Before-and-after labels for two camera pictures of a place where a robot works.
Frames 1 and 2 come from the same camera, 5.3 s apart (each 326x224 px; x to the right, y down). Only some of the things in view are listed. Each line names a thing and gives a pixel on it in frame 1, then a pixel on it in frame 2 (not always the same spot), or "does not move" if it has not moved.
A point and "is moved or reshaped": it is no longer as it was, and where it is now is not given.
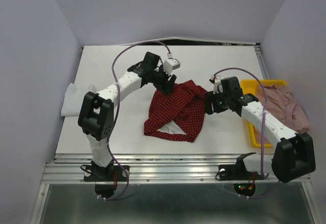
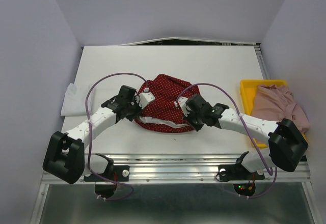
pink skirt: [280, 100] does not move
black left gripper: [166, 88] → [136, 101]
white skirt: [73, 98] does not move
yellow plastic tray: [250, 87] does not move
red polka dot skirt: [185, 107] is moved or reshaped
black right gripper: [209, 98] → [196, 127]
